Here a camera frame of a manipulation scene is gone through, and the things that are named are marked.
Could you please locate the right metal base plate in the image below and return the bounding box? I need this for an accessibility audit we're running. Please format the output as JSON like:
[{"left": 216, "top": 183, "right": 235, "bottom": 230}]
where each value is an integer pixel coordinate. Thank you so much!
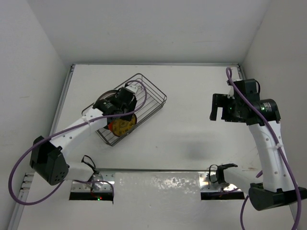
[{"left": 198, "top": 171, "right": 242, "bottom": 193}]

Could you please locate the metal base plate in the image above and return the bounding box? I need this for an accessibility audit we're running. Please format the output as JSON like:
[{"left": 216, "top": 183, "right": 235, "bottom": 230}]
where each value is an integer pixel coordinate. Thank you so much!
[
  {"left": 198, "top": 171, "right": 242, "bottom": 193},
  {"left": 71, "top": 172, "right": 115, "bottom": 193}
]

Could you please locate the white plate teal rim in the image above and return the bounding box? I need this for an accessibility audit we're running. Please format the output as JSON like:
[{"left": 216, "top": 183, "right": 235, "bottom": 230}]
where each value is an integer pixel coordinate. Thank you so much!
[{"left": 94, "top": 89, "right": 118, "bottom": 105}]

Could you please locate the purple cable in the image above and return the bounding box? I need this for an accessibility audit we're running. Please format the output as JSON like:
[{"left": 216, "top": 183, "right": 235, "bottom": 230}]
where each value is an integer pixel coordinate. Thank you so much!
[
  {"left": 225, "top": 67, "right": 303, "bottom": 230},
  {"left": 8, "top": 80, "right": 148, "bottom": 206}
]

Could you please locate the wire dish rack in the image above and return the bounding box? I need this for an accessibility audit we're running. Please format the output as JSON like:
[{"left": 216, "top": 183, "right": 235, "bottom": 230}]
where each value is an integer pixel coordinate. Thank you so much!
[{"left": 97, "top": 73, "right": 167, "bottom": 146}]

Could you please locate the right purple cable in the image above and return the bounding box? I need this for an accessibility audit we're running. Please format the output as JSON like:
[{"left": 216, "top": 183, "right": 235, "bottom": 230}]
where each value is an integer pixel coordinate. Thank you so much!
[{"left": 225, "top": 67, "right": 303, "bottom": 230}]

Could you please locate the orange plastic plate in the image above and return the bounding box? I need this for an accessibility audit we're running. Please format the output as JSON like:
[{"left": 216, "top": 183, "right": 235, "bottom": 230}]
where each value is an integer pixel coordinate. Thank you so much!
[{"left": 108, "top": 121, "right": 114, "bottom": 132}]

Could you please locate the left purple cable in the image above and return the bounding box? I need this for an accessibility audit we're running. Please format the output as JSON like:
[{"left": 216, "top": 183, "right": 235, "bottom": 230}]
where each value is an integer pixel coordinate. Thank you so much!
[{"left": 8, "top": 80, "right": 148, "bottom": 206}]

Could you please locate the yellow patterned plate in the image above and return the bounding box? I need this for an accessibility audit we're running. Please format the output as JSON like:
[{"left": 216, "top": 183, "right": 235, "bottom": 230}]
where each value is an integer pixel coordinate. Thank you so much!
[{"left": 112, "top": 114, "right": 137, "bottom": 137}]

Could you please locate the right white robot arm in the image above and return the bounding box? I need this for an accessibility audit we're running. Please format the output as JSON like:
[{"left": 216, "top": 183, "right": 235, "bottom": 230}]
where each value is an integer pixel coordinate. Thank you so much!
[{"left": 210, "top": 79, "right": 298, "bottom": 211}]

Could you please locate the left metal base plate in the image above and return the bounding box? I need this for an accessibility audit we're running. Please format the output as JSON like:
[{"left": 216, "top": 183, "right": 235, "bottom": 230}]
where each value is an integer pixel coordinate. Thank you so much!
[{"left": 71, "top": 172, "right": 115, "bottom": 193}]

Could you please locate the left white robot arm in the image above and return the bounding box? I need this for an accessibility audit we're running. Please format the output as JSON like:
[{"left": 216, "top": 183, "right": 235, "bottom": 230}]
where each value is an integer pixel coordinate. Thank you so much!
[{"left": 30, "top": 84, "right": 139, "bottom": 185}]

